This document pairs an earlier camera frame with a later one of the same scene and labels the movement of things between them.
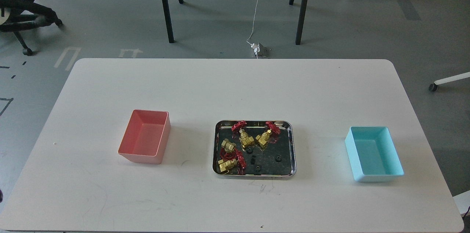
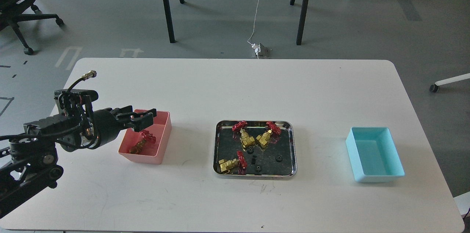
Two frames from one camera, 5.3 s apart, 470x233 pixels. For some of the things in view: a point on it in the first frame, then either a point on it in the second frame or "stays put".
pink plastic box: (145, 137) stays put
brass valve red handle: (238, 162) stays put
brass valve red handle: (228, 146) → (146, 136)
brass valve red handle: (245, 139) stays put
